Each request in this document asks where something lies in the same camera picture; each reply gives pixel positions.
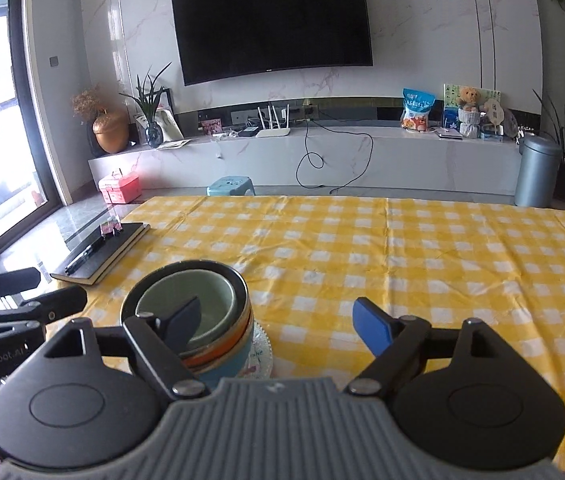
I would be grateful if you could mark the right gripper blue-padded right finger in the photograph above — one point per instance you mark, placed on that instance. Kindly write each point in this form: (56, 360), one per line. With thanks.
(401, 347)

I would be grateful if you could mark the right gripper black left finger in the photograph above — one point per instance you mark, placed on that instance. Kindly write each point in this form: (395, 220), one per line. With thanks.
(137, 360)

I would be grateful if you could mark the orange steel bowl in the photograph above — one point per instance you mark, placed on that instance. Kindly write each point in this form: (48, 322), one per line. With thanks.
(206, 355)

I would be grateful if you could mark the blue steel bowl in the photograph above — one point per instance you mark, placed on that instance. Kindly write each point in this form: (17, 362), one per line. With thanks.
(229, 365)

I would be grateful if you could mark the green ceramic bowl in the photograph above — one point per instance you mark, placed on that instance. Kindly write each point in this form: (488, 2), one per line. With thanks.
(194, 308)

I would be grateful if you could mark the black pen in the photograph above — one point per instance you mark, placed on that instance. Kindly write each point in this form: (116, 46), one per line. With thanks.
(85, 255)

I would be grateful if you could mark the clear patterned glass plate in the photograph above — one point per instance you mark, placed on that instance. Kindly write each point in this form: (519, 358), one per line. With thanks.
(260, 362)

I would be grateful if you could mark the yellow checkered tablecloth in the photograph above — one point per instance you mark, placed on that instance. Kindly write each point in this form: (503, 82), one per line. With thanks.
(306, 260)

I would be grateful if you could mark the pink storage box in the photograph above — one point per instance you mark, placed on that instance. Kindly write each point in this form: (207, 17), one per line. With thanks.
(119, 188)

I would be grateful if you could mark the white marble tv console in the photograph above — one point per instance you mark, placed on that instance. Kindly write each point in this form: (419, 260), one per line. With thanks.
(327, 157)

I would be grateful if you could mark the grey metal trash bin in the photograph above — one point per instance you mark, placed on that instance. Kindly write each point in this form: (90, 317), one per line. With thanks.
(540, 160)

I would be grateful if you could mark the light blue plastic stool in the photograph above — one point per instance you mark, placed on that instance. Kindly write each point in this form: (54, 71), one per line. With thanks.
(231, 186)

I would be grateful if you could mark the golden acorn vase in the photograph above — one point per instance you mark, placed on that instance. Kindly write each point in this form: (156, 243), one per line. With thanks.
(111, 131)

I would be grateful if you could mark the blue snack bag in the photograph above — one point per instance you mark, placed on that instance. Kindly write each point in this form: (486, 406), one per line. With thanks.
(417, 107)

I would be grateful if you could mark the white wifi router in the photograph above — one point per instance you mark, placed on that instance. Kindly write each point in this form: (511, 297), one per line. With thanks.
(273, 122)

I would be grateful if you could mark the green picture book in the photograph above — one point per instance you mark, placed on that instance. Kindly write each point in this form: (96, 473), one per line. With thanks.
(451, 107)

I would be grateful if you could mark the teddy bear toy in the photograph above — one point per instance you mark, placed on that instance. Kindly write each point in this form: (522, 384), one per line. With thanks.
(469, 98)

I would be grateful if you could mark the green plant in blue vase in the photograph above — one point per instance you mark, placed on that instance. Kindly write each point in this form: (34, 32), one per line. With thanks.
(147, 96)

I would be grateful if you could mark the black wall television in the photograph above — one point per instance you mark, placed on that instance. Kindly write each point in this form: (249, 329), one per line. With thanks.
(219, 39)

